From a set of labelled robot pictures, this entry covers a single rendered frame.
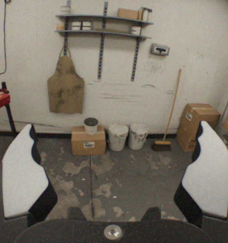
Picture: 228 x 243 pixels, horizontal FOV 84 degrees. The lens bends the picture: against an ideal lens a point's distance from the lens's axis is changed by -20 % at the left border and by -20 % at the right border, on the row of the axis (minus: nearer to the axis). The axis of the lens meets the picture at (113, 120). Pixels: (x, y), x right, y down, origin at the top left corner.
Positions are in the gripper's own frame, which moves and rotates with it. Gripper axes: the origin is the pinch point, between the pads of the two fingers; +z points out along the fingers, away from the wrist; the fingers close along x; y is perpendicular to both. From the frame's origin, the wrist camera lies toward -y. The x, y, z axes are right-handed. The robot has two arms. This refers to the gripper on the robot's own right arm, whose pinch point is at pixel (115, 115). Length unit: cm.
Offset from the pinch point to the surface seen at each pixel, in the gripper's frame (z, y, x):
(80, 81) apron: 194, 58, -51
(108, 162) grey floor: 150, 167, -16
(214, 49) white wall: 230, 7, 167
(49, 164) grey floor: 130, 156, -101
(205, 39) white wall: 226, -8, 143
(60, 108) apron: 187, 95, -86
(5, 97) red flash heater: 116, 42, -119
